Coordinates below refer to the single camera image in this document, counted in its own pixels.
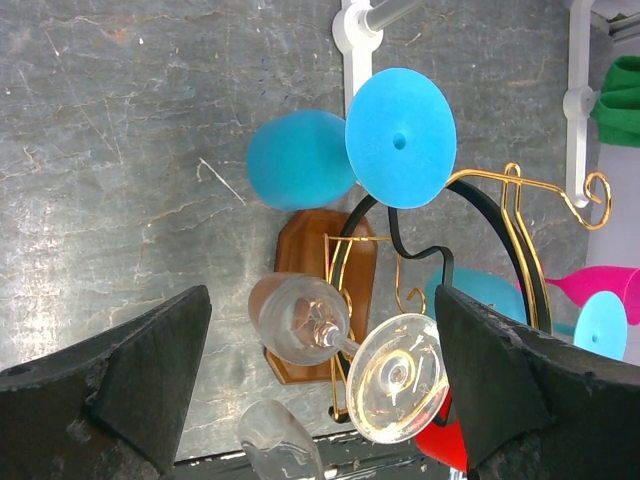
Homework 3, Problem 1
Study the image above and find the gold wire wine glass rack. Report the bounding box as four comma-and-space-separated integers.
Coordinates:
263, 162, 614, 425

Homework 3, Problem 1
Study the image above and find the grey white clothes stand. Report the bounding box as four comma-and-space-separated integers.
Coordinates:
332, 0, 600, 208

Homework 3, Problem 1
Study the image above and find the clear wine glass front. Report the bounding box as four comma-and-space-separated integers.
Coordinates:
237, 400, 325, 479

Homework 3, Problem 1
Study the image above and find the clear wine glass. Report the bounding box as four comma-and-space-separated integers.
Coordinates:
237, 400, 325, 479
248, 273, 449, 444

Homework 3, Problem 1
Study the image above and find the magenta wine glass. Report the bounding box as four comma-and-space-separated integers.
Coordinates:
517, 266, 640, 326

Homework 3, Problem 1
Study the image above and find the red wine glass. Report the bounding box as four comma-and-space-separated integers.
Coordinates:
415, 392, 469, 473

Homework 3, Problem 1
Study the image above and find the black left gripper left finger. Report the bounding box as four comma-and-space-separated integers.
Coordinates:
1, 285, 212, 479

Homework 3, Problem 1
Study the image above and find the green cloth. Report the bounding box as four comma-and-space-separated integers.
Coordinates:
591, 55, 640, 148

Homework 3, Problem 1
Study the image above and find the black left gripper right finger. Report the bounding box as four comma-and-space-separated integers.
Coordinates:
435, 285, 639, 479

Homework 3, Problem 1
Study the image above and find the blue wine glass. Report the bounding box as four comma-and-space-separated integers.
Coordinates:
246, 68, 457, 211
453, 266, 634, 360

